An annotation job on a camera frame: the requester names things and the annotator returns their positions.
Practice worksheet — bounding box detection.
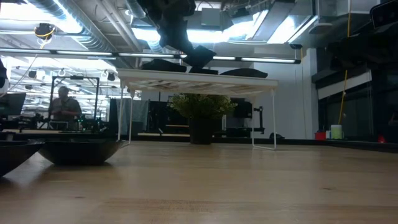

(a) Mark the black box monitor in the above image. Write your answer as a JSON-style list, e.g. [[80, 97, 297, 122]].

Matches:
[[233, 99, 253, 119]]

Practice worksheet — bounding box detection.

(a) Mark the long ceiling light bar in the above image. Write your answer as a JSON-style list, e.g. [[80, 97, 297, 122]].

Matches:
[[0, 48, 302, 65]]

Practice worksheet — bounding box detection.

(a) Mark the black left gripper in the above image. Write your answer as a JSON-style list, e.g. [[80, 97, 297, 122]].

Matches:
[[138, 0, 195, 58]]

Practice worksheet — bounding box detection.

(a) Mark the person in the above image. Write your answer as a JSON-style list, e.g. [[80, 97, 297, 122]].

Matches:
[[49, 86, 82, 130]]

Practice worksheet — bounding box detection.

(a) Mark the light green cup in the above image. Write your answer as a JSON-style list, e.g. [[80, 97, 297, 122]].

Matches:
[[330, 124, 344, 140]]

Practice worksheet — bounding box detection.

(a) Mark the dark computer monitor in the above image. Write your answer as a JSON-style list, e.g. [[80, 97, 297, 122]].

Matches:
[[0, 92, 27, 118]]

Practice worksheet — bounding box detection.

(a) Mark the green artificial potted plant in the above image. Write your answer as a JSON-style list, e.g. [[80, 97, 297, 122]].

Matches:
[[169, 93, 238, 145]]

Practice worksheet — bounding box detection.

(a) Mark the black background rig frame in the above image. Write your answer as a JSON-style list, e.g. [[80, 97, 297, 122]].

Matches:
[[46, 75, 100, 130]]

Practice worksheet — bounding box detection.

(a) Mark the black round ceiling device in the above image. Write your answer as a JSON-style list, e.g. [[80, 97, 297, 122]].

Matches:
[[34, 23, 57, 40]]

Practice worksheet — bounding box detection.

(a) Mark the white wire shelf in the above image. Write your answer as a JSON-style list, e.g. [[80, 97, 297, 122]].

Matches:
[[116, 68, 280, 151]]

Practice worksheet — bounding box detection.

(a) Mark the leaf-shaped black mini plate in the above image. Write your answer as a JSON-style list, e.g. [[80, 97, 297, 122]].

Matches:
[[39, 139, 126, 166], [0, 139, 44, 177]]

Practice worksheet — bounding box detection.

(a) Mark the yellow cable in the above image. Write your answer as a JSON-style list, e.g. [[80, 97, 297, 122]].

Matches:
[[337, 0, 352, 126]]

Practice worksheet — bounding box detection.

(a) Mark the grey curtain partition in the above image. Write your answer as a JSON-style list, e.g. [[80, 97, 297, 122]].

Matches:
[[118, 98, 150, 134]]

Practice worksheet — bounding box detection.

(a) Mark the large black bowl right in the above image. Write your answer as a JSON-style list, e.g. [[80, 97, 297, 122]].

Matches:
[[220, 68, 269, 78]]

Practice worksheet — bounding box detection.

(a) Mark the black monitor stand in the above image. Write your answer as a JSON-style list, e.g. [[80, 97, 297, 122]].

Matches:
[[253, 105, 266, 134]]

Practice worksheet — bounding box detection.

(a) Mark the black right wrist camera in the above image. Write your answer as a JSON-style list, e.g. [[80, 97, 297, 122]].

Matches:
[[369, 0, 398, 29]]

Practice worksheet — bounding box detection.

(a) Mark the black metal table frame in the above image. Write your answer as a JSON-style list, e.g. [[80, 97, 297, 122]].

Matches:
[[0, 129, 398, 153]]

